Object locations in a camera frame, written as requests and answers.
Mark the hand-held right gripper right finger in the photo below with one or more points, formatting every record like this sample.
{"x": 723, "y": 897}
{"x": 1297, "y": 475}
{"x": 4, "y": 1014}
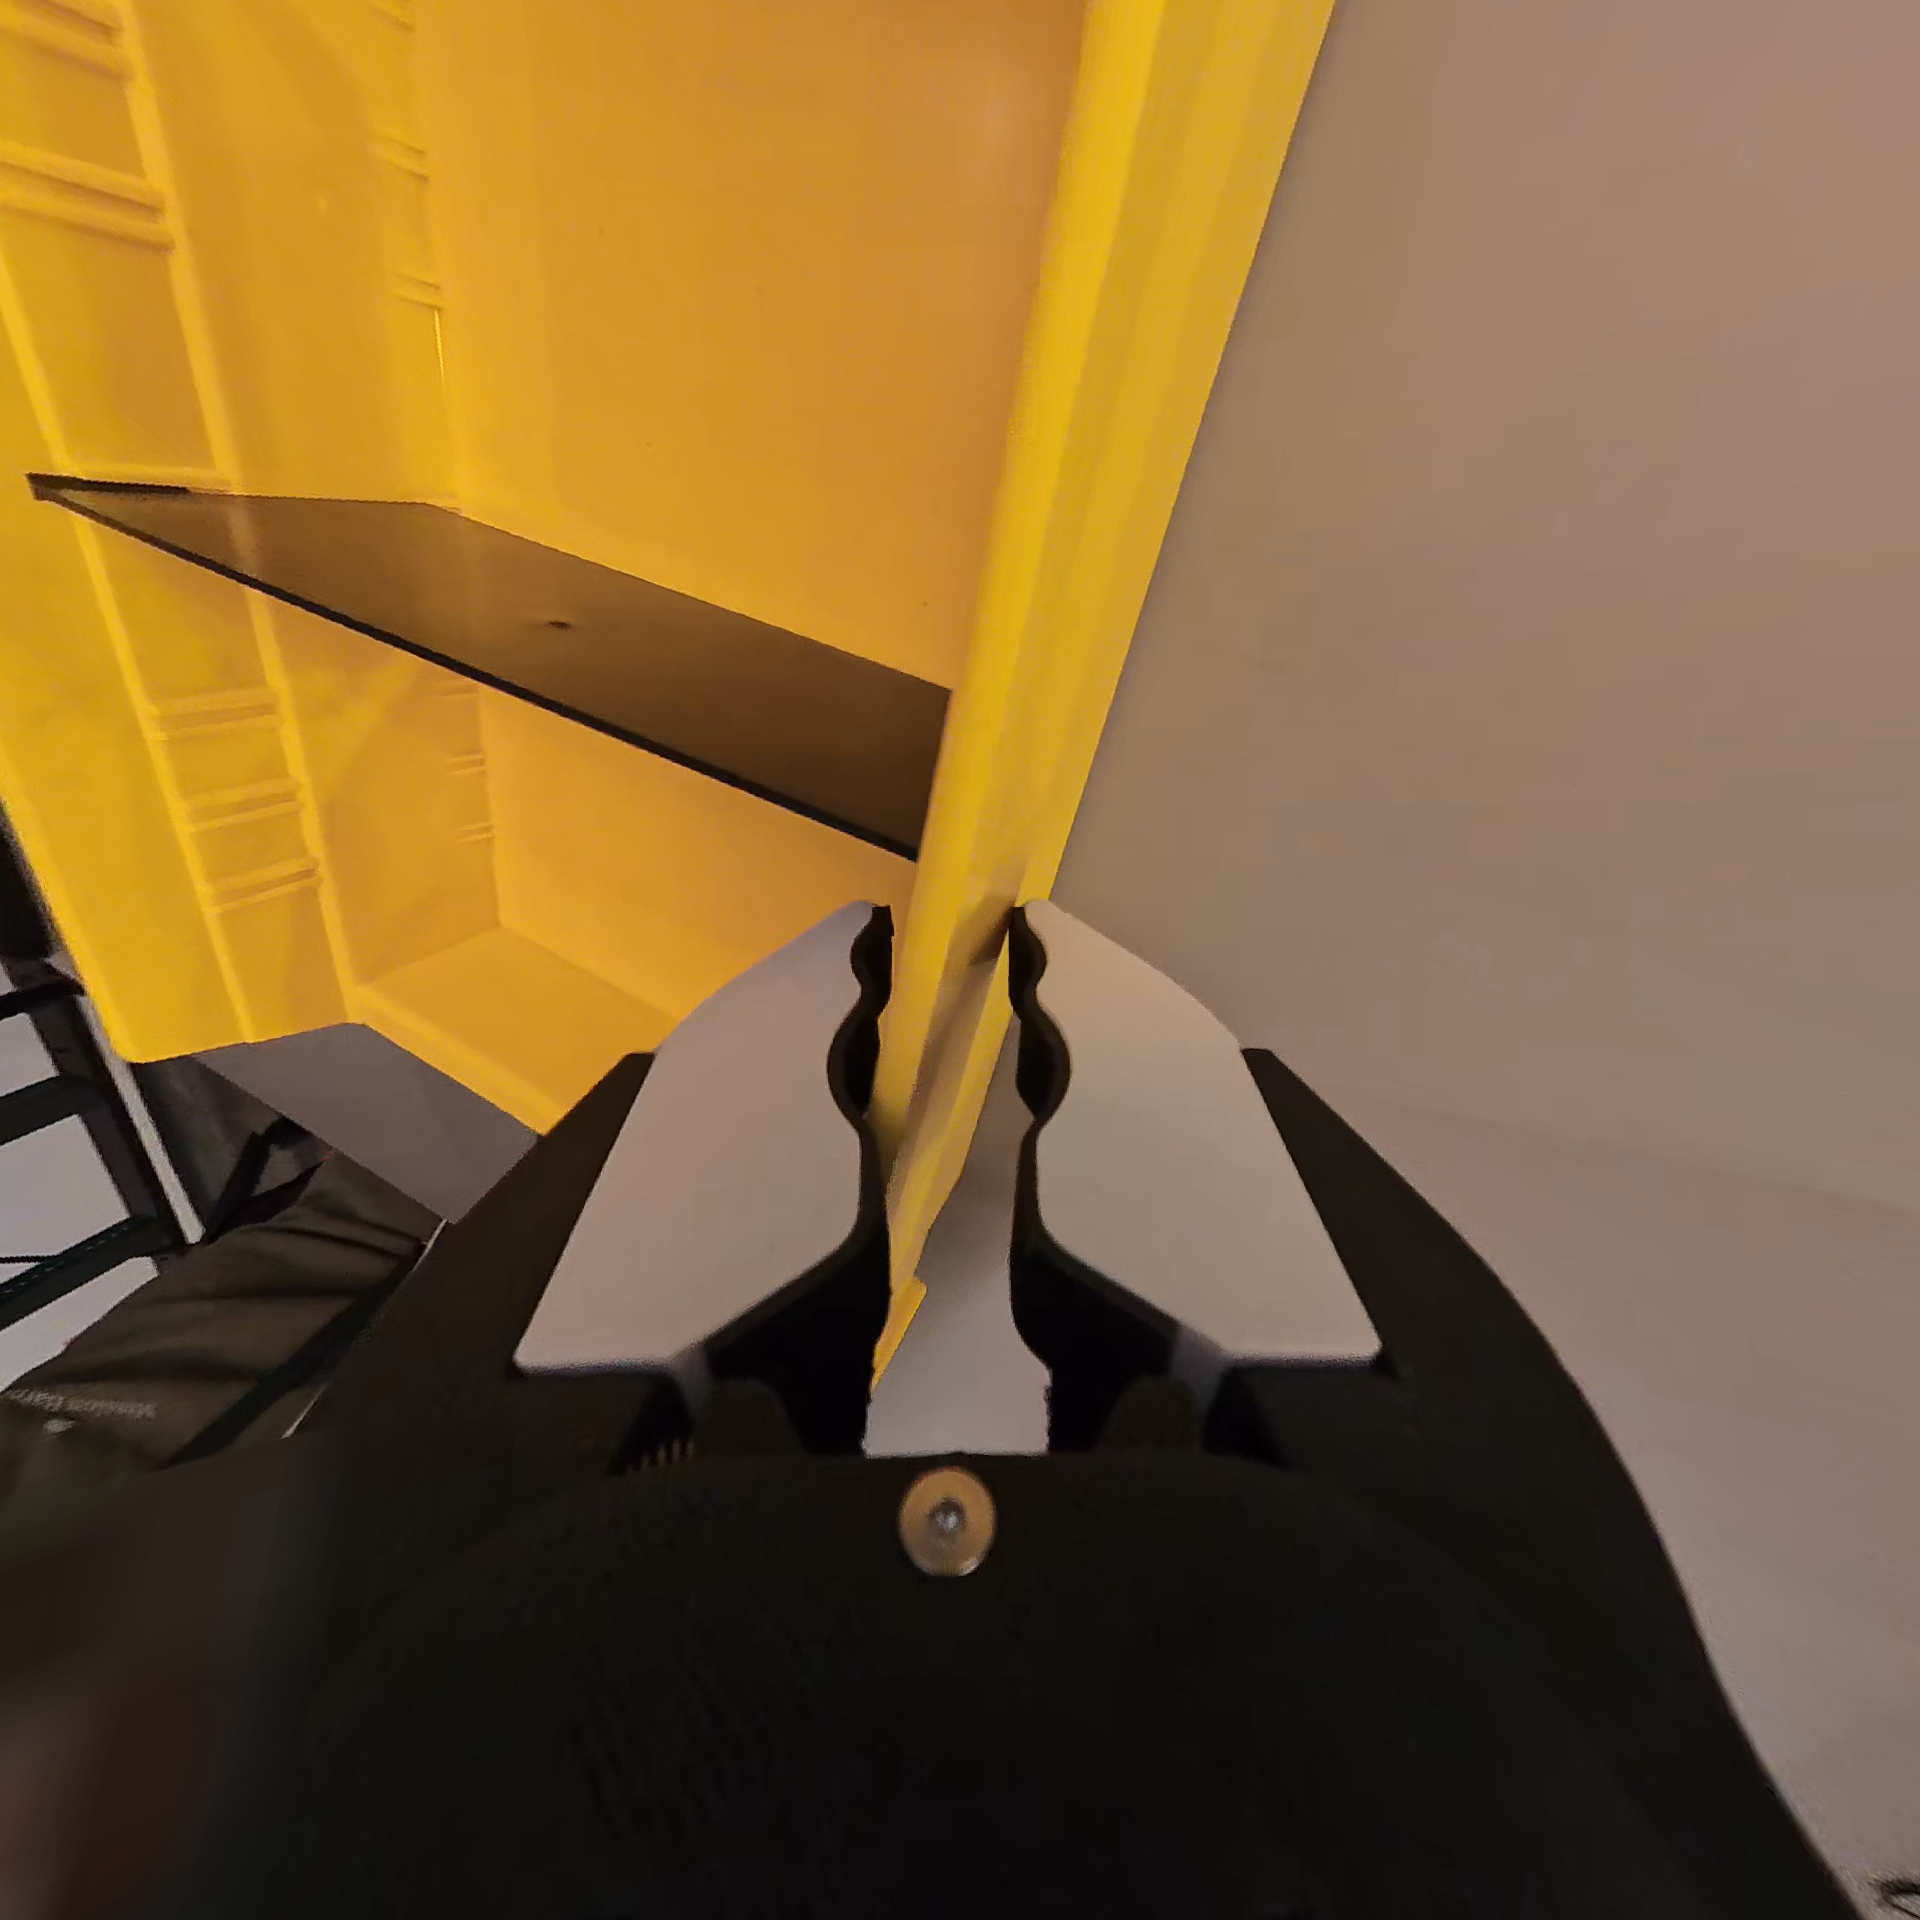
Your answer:
{"x": 1185, "y": 1200}

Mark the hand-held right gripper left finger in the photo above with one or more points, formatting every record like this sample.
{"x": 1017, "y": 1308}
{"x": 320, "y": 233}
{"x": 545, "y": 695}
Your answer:
{"x": 708, "y": 1186}

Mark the yellow plastic bin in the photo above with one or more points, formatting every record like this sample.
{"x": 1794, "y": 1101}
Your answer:
{"x": 718, "y": 296}

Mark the black bin divider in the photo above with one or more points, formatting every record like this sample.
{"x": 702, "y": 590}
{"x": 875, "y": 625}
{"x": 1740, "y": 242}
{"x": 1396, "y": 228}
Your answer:
{"x": 676, "y": 674}

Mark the black metal frame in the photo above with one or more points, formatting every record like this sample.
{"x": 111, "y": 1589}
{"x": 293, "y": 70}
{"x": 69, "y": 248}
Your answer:
{"x": 91, "y": 1080}

